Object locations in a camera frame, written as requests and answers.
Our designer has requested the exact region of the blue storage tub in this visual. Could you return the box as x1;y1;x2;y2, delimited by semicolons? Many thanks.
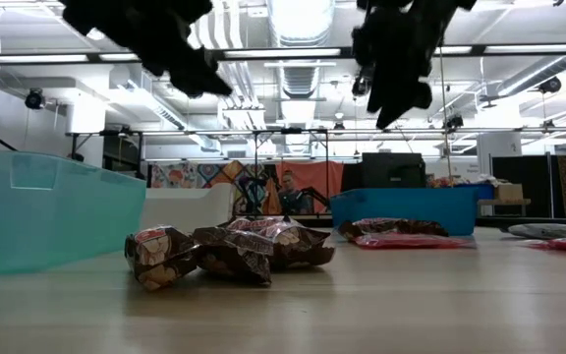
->
454;182;495;201

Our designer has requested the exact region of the cardboard box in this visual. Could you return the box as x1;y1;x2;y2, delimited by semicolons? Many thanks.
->
493;182;525;202

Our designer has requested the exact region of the brown candy bar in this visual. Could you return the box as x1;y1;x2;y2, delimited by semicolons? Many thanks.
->
193;226;275;286
124;224;200;292
262;221;337;270
336;217;450;240
223;215;305;235

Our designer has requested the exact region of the thin hanging cord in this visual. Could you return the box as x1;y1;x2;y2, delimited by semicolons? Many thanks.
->
437;46;455;188

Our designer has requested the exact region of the black overhead beam with lights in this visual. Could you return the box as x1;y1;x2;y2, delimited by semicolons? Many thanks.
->
0;44;566;67

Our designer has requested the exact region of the person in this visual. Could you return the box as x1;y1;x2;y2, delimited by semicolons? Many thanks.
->
277;169;313;216

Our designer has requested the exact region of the teal translucent plastic bin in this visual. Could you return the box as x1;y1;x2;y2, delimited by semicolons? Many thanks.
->
0;149;147;276

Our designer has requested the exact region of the colourful patchwork quilt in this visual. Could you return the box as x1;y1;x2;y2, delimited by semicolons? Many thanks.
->
148;159;268;216

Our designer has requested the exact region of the silver ventilation duct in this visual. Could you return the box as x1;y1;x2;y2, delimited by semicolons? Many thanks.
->
266;0;337;99

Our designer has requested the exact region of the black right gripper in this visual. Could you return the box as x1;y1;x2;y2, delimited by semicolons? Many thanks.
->
351;0;479;131

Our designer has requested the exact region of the blue white candy bar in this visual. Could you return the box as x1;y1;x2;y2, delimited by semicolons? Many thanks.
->
506;222;566;241

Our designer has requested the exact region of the blue plastic bin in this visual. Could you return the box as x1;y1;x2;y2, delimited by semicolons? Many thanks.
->
330;186;480;237

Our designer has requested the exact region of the black partition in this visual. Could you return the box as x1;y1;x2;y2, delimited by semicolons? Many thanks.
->
490;154;554;219

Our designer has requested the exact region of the white plastic bin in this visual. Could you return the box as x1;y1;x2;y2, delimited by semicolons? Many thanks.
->
139;182;236;233

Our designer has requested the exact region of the orange red cloth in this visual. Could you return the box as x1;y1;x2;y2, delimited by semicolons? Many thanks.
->
273;160;346;216

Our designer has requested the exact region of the black ceiling spotlight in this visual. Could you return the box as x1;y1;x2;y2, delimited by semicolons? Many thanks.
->
352;66;373;98
538;76;563;94
24;87;47;111

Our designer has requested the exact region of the black aluminium rig frame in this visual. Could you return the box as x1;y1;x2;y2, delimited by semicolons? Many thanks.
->
233;213;566;230

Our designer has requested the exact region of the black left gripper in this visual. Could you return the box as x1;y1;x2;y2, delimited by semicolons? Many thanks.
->
61;0;234;98

